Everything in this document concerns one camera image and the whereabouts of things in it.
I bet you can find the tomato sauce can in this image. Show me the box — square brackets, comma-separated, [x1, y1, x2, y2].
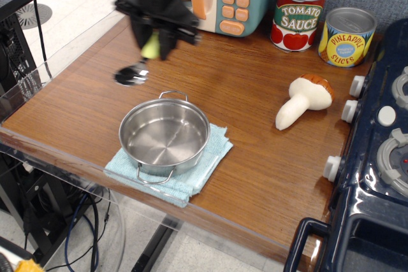
[270, 0, 326, 52]

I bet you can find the spoon with green handle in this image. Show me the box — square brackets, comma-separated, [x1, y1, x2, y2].
[114, 32, 160, 86]

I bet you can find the dark blue toy stove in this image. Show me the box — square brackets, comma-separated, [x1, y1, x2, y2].
[284, 19, 407, 271]

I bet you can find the light blue cloth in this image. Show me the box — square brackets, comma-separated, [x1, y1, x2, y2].
[104, 124, 233, 208]

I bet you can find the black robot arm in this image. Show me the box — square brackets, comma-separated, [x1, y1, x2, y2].
[115, 0, 199, 61]

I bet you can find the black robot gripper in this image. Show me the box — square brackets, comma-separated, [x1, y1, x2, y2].
[115, 0, 199, 61]

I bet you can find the blue floor cable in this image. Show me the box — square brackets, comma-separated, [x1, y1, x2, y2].
[64, 194, 99, 272]

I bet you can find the clear acrylic table guard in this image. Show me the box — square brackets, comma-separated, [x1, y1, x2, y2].
[1, 17, 293, 257]

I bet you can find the toy mushroom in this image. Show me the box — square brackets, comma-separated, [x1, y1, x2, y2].
[275, 74, 334, 131]

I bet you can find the stainless steel pot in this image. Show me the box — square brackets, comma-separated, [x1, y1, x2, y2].
[119, 90, 210, 185]

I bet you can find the pineapple slices can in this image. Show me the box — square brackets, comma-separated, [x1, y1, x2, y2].
[318, 7, 377, 68]

